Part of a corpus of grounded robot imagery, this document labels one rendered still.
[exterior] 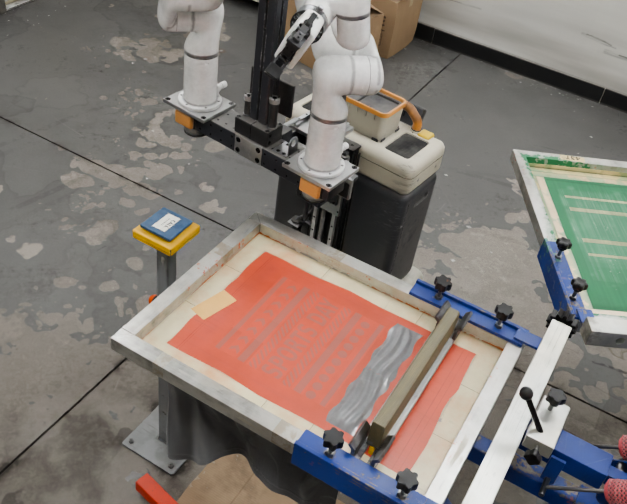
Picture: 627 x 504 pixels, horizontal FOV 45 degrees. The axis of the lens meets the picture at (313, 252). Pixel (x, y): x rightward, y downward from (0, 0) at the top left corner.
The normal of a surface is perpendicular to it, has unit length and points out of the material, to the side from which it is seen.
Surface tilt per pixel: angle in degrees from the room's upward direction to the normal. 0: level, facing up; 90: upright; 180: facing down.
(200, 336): 0
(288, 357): 0
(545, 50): 90
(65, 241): 0
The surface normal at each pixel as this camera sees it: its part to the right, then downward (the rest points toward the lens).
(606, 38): -0.50, 0.52
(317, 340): 0.12, -0.75
